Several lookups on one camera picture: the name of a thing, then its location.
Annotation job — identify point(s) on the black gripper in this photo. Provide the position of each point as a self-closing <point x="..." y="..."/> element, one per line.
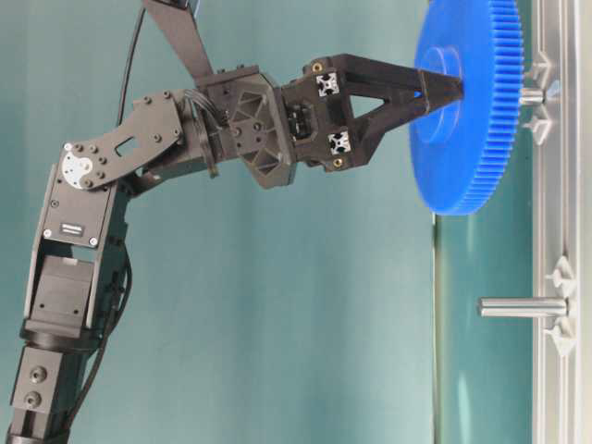
<point x="243" y="114"/>

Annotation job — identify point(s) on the large blue gear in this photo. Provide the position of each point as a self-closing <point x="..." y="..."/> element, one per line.
<point x="460" y="151"/>

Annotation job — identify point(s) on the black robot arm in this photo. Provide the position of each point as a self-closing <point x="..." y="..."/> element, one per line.
<point x="80" y="274"/>

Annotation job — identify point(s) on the upper steel shaft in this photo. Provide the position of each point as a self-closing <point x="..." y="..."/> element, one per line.
<point x="532" y="97"/>

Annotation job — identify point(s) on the steel shaft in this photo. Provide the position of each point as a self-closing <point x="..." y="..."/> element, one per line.
<point x="532" y="97"/>
<point x="522" y="307"/>

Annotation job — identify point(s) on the lower steel shaft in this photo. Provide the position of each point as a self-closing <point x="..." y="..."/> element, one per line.
<point x="522" y="307"/>

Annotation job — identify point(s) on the white bracket below upper shaft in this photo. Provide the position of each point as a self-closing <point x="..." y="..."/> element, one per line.
<point x="540" y="125"/>

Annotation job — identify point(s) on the white bracket below shaft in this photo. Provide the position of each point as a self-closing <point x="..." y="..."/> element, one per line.
<point x="540" y="125"/>
<point x="562" y="335"/>

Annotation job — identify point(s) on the white bracket above upper shaft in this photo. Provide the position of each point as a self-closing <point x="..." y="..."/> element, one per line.
<point x="540" y="69"/>

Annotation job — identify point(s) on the white bracket above shaft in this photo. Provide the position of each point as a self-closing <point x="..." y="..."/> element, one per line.
<point x="563" y="278"/>
<point x="540" y="69"/>

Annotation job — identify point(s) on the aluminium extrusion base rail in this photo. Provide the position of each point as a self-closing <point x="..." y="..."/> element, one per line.
<point x="561" y="48"/>

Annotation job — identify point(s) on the white bracket above lower shaft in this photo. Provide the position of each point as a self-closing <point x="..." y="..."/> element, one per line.
<point x="563" y="278"/>

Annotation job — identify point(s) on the white bracket below lower shaft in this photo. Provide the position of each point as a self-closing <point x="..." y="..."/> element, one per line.
<point x="562" y="335"/>

